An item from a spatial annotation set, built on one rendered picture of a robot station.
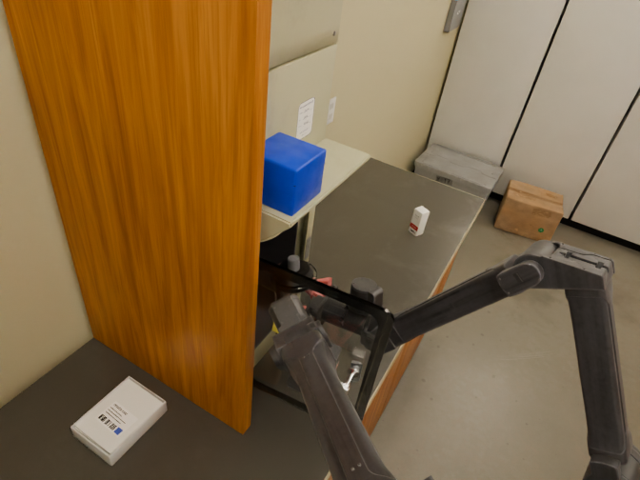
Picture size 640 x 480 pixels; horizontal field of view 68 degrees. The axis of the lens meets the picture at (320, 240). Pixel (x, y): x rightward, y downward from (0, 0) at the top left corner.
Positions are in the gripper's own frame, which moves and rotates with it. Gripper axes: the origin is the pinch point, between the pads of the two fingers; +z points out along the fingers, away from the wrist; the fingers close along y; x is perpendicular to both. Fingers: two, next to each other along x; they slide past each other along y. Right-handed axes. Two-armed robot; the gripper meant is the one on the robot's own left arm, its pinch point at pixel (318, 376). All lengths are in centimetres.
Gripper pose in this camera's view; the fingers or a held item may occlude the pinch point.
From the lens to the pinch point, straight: 95.8
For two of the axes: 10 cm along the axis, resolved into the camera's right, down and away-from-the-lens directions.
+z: 0.9, 4.6, 8.8
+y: -4.2, 8.2, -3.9
